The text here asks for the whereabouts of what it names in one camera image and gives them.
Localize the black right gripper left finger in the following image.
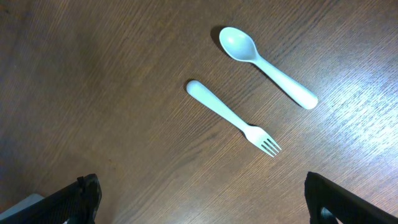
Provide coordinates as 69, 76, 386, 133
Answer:
1, 174, 102, 224

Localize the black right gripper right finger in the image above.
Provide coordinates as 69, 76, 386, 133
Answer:
305, 172, 397, 224

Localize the white plastic fork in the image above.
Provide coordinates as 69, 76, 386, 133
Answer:
186, 80, 282, 157

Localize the white plastic spoon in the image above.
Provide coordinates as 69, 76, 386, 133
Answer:
219, 27, 318, 110

